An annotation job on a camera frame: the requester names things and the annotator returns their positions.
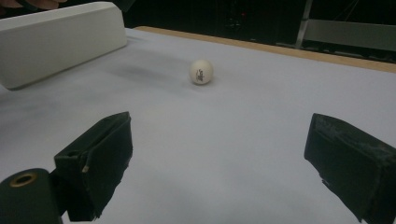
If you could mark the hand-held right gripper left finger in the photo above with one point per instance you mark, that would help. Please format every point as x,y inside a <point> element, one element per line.
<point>99,161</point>

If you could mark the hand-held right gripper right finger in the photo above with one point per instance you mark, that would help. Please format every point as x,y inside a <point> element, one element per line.
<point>351,168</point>

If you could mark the white plastic tray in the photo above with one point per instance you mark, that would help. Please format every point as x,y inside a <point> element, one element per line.
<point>56,43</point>

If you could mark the white ping-pong ball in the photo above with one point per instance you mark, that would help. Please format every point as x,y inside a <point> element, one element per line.
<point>201,72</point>

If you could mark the light grey table mat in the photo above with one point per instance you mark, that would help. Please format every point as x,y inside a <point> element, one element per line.
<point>218,140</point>

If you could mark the white metal stand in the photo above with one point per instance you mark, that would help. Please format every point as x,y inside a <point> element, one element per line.
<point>348,34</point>

